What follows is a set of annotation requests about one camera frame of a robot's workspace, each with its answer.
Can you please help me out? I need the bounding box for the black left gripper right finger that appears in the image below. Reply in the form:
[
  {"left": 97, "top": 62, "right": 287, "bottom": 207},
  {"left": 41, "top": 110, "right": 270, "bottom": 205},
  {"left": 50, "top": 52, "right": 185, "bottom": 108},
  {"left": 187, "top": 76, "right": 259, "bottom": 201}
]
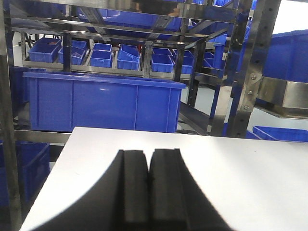
[{"left": 148, "top": 149, "right": 231, "bottom": 231}]

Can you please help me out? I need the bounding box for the steel shelving rack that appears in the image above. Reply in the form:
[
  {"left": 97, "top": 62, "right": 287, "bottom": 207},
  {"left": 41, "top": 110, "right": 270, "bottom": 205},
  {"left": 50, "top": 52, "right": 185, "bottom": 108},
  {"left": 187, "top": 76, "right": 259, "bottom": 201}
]
[{"left": 0, "top": 0, "right": 308, "bottom": 231}]

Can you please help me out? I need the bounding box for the small blue bin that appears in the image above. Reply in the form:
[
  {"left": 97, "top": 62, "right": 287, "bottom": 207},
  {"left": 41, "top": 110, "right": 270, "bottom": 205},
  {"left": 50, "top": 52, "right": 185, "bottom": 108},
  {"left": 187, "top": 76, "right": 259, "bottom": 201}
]
[
  {"left": 28, "top": 44, "right": 60, "bottom": 63},
  {"left": 58, "top": 47, "right": 86, "bottom": 65},
  {"left": 117, "top": 44, "right": 140, "bottom": 70},
  {"left": 90, "top": 50, "right": 113, "bottom": 68},
  {"left": 151, "top": 54, "right": 174, "bottom": 73}
]

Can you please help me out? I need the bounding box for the blue crate lower right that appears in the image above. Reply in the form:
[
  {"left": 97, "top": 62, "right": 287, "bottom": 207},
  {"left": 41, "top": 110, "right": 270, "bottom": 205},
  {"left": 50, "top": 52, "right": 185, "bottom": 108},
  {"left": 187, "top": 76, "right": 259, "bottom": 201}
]
[{"left": 253, "top": 126, "right": 308, "bottom": 142}]

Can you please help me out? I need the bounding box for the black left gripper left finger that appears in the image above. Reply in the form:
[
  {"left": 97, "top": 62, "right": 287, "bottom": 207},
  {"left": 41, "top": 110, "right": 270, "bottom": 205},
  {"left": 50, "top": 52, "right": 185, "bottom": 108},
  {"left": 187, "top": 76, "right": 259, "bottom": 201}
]
[{"left": 34, "top": 150, "right": 148, "bottom": 231}]

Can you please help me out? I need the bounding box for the large blue plastic crate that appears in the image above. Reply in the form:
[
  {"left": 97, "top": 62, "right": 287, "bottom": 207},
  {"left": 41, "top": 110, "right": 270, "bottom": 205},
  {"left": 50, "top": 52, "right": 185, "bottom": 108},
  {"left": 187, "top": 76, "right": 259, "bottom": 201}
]
[{"left": 23, "top": 72, "right": 185, "bottom": 133}]

